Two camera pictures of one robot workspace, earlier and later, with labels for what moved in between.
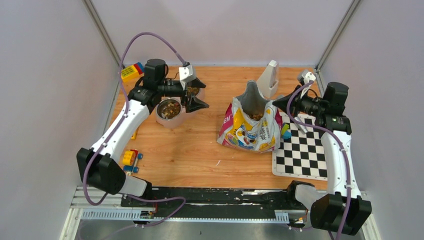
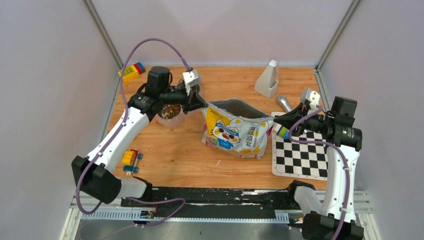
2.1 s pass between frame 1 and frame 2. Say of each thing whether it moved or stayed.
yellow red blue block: stayed
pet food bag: moved
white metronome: stayed
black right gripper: moved
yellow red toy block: stayed
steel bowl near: stayed
